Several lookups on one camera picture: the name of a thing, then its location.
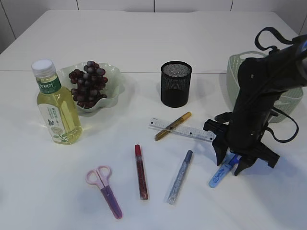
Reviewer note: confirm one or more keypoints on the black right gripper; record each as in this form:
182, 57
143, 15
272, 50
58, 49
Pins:
244, 131

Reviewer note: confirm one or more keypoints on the blue capped scissors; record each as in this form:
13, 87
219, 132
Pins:
224, 169

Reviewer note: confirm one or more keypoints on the gold marker pen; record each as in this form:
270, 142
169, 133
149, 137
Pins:
171, 126

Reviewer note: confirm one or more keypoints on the pink purple scissors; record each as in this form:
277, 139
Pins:
100, 177

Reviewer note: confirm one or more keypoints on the purple artificial grape bunch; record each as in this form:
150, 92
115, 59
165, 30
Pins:
89, 83

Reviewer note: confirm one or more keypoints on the yellow tea bottle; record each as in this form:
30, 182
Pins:
55, 104

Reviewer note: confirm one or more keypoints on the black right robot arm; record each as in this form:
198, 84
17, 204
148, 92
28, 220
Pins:
262, 81

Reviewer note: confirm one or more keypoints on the clear plastic ruler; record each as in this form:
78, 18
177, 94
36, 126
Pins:
182, 130

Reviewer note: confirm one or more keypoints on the silver glitter glue tube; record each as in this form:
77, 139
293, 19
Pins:
179, 179

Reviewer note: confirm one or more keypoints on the green woven plastic basket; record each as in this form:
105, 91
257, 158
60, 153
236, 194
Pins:
287, 102

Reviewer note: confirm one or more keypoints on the black mesh pen cup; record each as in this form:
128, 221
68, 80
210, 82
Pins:
175, 83

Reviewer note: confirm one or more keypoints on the red glitter glue tube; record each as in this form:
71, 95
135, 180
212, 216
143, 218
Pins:
141, 173

